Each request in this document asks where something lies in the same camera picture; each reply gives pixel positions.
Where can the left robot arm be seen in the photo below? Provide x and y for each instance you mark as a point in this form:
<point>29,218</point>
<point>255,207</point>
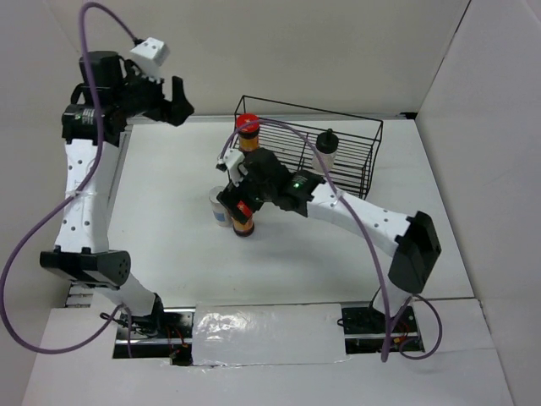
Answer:
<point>95,152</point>

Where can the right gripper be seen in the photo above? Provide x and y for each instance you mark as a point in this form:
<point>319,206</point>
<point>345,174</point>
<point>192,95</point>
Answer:
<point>231,203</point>

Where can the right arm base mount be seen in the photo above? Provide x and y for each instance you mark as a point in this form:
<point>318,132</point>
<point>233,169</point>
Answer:
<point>364,330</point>

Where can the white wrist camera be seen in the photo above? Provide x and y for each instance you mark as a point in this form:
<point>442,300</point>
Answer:
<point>229,163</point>
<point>153,50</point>

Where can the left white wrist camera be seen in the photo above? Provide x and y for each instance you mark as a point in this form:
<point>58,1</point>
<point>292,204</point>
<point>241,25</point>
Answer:
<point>153,50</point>

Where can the black wire rack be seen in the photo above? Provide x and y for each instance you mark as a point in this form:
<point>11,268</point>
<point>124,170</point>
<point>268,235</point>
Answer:
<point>359,137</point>

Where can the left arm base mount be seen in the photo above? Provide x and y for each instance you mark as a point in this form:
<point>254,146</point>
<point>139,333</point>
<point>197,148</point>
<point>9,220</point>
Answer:
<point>173,343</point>

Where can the red-lid sauce jar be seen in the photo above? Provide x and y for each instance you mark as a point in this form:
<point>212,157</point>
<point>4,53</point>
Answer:
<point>246,228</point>
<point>248,135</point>

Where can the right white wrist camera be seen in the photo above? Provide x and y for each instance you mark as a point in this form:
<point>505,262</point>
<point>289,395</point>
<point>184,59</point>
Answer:
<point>229,163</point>

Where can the red-lid sauce jar front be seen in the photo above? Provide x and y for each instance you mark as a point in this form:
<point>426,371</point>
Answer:
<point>248,135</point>

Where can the black-lid white spice jar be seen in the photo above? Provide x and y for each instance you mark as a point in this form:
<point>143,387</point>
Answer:
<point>326,145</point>

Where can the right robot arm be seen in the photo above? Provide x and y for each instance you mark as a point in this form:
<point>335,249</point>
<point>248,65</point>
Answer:
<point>412,243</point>

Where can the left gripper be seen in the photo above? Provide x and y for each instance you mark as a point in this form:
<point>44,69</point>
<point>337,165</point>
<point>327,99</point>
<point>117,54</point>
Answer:
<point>176,112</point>

